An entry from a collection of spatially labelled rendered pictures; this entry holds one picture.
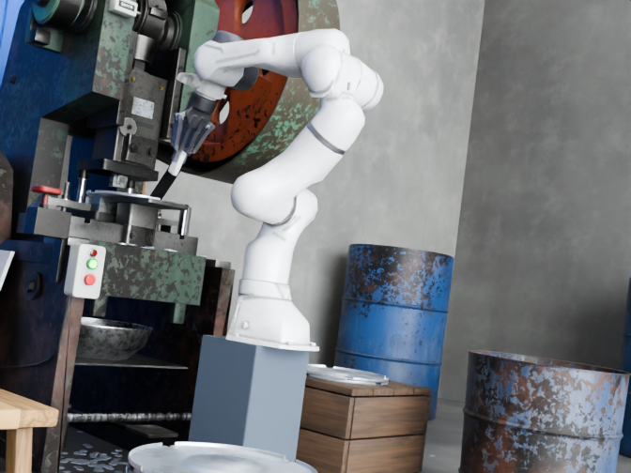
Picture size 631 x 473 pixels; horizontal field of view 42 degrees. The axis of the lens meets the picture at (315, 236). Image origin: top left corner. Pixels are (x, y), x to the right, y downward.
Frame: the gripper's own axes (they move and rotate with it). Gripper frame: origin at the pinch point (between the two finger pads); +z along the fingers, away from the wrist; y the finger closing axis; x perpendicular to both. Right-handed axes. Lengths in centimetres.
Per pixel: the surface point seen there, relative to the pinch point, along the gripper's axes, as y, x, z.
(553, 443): 56, -109, 14
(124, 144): -4.8, 21.2, 4.7
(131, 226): -3.3, 3.4, 22.7
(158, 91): 4.4, 30.1, -12.0
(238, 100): 37, 34, -17
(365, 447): 37, -75, 41
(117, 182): -1.0, 23.0, 17.1
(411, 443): 59, -73, 42
